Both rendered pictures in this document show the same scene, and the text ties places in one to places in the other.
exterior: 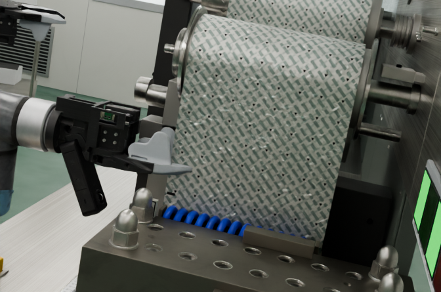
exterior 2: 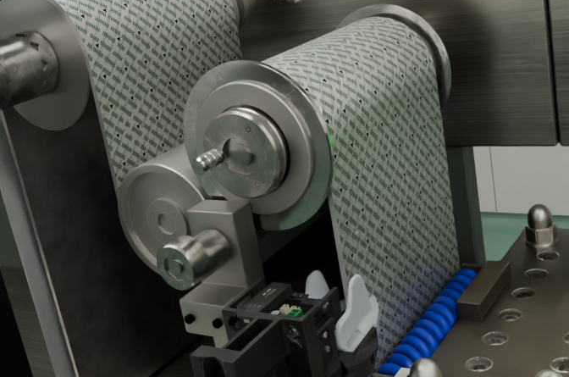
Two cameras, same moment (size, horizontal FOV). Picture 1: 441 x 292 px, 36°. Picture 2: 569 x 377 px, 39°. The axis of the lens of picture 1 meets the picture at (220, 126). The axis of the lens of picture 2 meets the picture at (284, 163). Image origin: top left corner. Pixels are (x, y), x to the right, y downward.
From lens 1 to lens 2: 94 cm
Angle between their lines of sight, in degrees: 62
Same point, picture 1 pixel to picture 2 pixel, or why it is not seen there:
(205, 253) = (543, 350)
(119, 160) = (366, 361)
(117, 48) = not seen: outside the picture
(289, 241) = (499, 276)
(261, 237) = (488, 296)
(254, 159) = (405, 225)
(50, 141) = not seen: outside the picture
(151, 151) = (357, 314)
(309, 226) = (450, 256)
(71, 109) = (257, 361)
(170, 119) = (253, 271)
